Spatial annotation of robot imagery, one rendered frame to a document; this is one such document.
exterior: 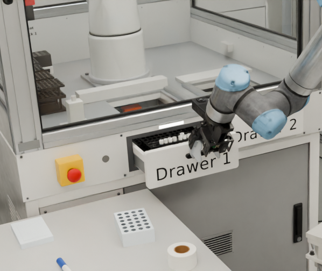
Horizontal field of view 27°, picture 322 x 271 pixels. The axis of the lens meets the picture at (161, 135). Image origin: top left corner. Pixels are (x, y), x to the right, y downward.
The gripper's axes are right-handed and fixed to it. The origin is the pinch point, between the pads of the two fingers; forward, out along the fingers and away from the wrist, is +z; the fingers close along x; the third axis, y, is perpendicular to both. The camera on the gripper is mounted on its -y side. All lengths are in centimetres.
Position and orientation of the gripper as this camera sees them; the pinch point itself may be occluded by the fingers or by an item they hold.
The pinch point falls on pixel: (199, 151)
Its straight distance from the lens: 187.6
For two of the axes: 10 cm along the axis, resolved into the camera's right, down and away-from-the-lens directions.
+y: 3.7, 7.8, -5.0
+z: -1.7, 5.9, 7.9
